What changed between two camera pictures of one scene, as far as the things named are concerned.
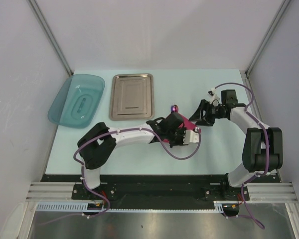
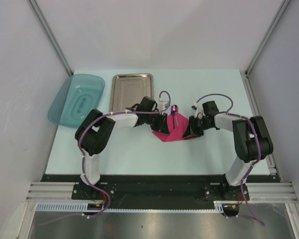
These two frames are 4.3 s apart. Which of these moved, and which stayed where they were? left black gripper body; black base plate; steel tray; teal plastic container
Moved: left black gripper body
Stayed: steel tray; black base plate; teal plastic container
